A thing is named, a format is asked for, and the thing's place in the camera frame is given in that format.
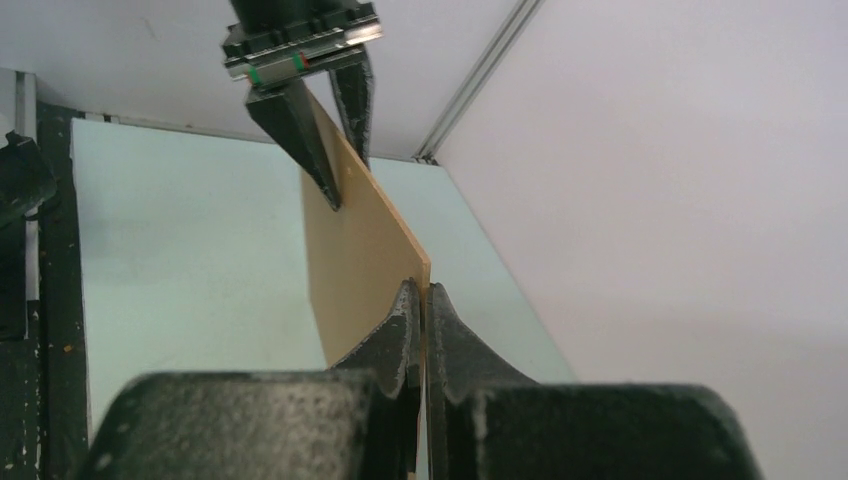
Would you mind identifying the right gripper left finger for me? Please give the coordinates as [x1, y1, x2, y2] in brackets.
[77, 279, 420, 479]

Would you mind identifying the brown backing board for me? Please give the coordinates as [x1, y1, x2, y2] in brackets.
[301, 94, 431, 479]

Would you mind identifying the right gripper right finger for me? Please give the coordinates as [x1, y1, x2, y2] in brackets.
[423, 284, 762, 479]

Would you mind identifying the left corner aluminium post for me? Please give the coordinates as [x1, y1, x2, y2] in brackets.
[412, 0, 545, 165]

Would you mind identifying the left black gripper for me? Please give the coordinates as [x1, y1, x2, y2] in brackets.
[221, 1, 383, 211]

